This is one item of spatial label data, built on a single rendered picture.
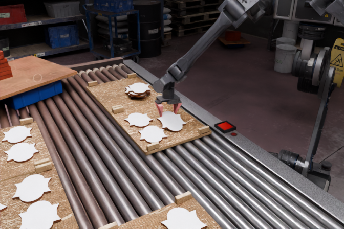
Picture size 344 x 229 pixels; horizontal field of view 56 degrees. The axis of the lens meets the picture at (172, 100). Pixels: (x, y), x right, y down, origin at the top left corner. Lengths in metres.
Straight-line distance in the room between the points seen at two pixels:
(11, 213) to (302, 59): 1.51
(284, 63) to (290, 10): 3.31
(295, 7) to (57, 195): 1.40
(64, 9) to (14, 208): 4.81
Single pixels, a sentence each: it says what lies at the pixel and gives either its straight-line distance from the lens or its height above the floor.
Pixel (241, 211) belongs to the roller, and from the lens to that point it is 1.18.
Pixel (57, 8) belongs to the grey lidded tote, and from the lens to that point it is 5.74.
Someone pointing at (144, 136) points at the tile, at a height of 0.95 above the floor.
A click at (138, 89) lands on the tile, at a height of 0.99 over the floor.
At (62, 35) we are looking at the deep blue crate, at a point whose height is 0.34.
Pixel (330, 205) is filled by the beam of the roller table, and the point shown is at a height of 0.92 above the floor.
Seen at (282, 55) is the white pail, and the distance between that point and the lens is 5.06.
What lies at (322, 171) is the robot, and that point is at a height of 0.28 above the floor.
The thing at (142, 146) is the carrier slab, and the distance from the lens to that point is 1.41.
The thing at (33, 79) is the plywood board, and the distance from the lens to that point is 1.98.
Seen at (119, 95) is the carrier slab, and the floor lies 0.94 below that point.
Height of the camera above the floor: 1.72
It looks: 26 degrees down
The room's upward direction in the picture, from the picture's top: straight up
